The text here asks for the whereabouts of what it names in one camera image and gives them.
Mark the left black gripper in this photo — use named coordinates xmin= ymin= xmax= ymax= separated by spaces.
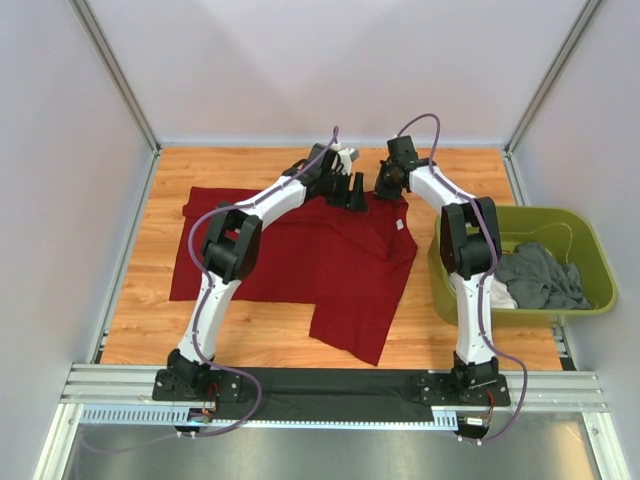
xmin=320 ymin=170 xmax=368 ymax=214

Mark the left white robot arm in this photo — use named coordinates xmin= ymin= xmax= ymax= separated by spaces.
xmin=153 ymin=142 xmax=367 ymax=401

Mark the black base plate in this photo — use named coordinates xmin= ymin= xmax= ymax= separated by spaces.
xmin=151 ymin=368 xmax=257 ymax=403
xmin=409 ymin=371 xmax=511 ymax=407

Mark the grey t-shirt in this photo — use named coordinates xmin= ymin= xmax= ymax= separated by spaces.
xmin=494 ymin=242 xmax=591 ymax=310

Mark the red t-shirt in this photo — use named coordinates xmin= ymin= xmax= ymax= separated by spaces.
xmin=169 ymin=185 xmax=419 ymax=367

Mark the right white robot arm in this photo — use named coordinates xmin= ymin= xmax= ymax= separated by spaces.
xmin=374 ymin=135 xmax=501 ymax=404

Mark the green plastic bin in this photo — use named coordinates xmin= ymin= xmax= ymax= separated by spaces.
xmin=427 ymin=204 xmax=618 ymax=328

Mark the right aluminium frame post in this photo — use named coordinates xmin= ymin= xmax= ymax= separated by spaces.
xmin=504 ymin=0 xmax=605 ymax=157

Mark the aluminium frame post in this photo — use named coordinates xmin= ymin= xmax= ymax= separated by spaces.
xmin=69 ymin=0 xmax=161 ymax=153
xmin=504 ymin=0 xmax=605 ymax=157

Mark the slotted cable duct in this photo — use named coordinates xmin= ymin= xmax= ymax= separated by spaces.
xmin=79 ymin=405 xmax=458 ymax=432

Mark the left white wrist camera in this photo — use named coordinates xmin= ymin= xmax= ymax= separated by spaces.
xmin=334 ymin=144 xmax=360 ymax=170

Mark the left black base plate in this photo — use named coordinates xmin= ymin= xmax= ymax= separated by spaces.
xmin=151 ymin=368 xmax=257 ymax=403

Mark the white t-shirt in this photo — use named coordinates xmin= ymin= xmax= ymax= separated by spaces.
xmin=490 ymin=278 xmax=518 ymax=309

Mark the black cloth strip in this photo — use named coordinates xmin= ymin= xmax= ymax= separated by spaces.
xmin=247 ymin=368 xmax=433 ymax=423

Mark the left aluminium frame post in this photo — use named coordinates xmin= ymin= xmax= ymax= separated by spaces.
xmin=69 ymin=0 xmax=161 ymax=153

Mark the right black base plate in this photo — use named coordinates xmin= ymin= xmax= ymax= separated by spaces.
xmin=409 ymin=371 xmax=511 ymax=407

